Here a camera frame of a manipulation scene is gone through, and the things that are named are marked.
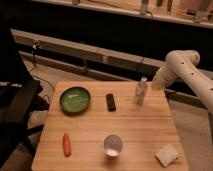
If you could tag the black office chair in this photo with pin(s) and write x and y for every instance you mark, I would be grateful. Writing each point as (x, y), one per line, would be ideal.
(19, 96)

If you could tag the green bowl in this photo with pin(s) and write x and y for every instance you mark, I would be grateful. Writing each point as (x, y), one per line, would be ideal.
(75, 99)

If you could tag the orange carrot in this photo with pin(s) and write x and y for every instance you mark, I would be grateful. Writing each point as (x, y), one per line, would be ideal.
(66, 145)

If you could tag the clear plastic cup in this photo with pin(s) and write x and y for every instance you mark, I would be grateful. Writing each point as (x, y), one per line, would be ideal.
(112, 145)

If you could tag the beige sponge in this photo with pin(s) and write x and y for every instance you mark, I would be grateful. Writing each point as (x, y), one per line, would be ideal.
(167, 154)

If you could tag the clear plastic bottle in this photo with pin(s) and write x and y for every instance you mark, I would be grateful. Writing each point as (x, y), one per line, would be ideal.
(140, 90)

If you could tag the wooden table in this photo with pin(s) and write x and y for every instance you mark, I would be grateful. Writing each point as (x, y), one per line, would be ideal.
(144, 130)

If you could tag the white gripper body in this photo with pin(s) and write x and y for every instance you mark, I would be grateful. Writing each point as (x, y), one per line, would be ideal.
(163, 78)

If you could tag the black rectangular block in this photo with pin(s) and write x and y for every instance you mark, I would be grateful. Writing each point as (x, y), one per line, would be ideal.
(110, 102)

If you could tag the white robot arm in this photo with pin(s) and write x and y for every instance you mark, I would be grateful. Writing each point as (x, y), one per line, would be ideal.
(182, 64)

